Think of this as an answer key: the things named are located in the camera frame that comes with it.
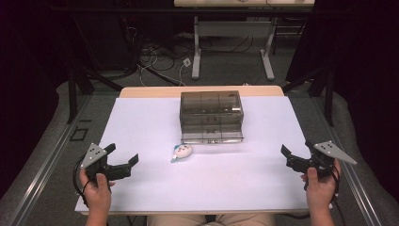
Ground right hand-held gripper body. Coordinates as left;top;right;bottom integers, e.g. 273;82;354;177
285;140;358;177

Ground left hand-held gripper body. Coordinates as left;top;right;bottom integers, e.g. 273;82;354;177
80;142;133;183

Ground white and teal correction tape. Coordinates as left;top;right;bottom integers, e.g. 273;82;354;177
170;143;194;164

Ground transparent grey drawer box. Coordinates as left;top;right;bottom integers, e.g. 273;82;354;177
179;90;246;145

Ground person's left hand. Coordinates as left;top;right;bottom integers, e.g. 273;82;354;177
78;169;116;215

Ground person's right hand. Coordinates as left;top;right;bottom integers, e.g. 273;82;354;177
300;159;343;210

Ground black metal stand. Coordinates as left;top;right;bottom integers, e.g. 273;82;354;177
281;66;336;127
66;64;124;125

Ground white table mat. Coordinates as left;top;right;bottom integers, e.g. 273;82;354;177
74;95;311;215

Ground dark curtain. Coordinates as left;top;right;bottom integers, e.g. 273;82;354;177
0;0;76;201
285;0;399;203

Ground person's beige trousers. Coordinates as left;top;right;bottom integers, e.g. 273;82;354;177
146;213;277;226

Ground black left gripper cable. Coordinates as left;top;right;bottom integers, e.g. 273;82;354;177
72;155;92;206

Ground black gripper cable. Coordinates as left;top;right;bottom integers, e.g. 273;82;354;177
72;155;92;206
330;165;346;226

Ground aluminium rail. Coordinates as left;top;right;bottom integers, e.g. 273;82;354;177
319;123;384;226
6;93;92;226

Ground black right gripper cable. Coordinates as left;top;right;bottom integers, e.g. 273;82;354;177
330;165;346;226

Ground white floor cable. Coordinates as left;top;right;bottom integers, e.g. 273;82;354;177
137;46;186;88

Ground black floor cable bundle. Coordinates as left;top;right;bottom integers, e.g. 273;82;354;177
136;41;177;73

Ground white metal frame desk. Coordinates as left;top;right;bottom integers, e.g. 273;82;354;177
173;0;316;81

